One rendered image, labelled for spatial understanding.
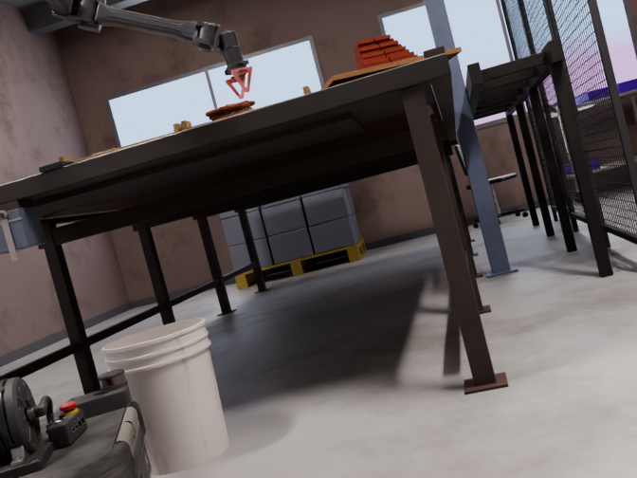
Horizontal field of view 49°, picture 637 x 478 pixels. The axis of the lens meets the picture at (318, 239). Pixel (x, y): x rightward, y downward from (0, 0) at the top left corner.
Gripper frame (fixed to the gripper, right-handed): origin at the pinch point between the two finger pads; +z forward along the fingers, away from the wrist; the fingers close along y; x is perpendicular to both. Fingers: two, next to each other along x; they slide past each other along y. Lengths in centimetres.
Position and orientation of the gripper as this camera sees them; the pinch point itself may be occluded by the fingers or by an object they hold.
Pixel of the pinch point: (244, 93)
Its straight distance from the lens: 235.1
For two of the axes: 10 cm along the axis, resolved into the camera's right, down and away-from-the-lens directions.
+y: -2.8, 0.3, 9.6
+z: 2.7, 9.6, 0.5
